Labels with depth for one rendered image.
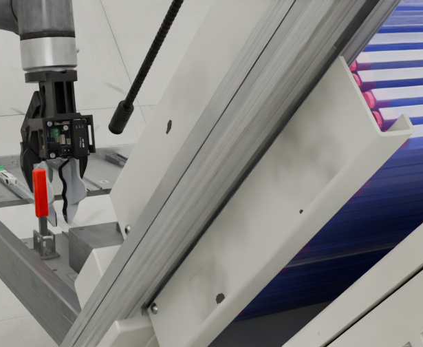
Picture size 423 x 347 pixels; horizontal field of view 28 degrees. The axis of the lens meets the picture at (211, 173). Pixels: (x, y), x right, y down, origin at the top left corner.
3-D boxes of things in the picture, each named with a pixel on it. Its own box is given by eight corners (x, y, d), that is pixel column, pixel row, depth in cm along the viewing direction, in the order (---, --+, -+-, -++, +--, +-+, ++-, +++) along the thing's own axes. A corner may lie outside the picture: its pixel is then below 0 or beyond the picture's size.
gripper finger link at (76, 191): (78, 228, 117) (68, 160, 116) (63, 224, 122) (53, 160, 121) (99, 223, 118) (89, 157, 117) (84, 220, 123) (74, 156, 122)
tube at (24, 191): (-6, 175, 145) (-6, 168, 145) (3, 173, 146) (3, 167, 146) (115, 271, 103) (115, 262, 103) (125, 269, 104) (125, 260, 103)
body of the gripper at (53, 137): (43, 163, 112) (35, 70, 111) (23, 162, 120) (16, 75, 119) (98, 158, 116) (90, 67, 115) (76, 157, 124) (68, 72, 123)
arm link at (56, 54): (12, 43, 119) (69, 41, 123) (15, 77, 119) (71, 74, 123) (29, 37, 112) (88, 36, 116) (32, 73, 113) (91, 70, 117)
